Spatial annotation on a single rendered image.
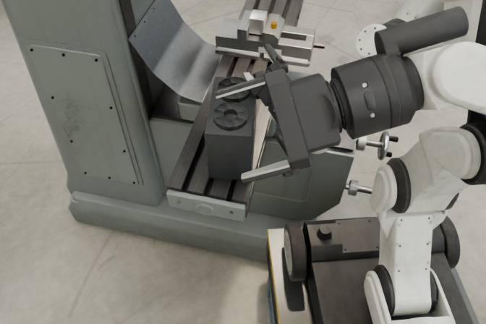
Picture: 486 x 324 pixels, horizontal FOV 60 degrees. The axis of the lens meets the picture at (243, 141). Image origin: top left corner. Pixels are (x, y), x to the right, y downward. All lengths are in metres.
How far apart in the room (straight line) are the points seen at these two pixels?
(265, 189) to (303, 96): 1.36
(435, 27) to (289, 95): 0.18
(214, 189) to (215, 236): 0.84
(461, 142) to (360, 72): 0.37
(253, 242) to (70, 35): 1.14
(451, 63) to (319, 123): 0.15
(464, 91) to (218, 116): 0.69
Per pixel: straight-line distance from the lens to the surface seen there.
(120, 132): 1.70
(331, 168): 1.63
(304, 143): 0.48
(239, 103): 1.10
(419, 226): 1.25
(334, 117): 0.48
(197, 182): 1.19
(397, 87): 0.48
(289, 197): 1.84
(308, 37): 1.57
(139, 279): 2.11
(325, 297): 1.44
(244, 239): 1.96
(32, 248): 2.36
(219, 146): 1.07
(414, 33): 0.52
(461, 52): 0.49
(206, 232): 1.99
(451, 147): 0.85
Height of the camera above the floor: 1.90
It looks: 49 degrees down
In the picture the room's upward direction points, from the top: straight up
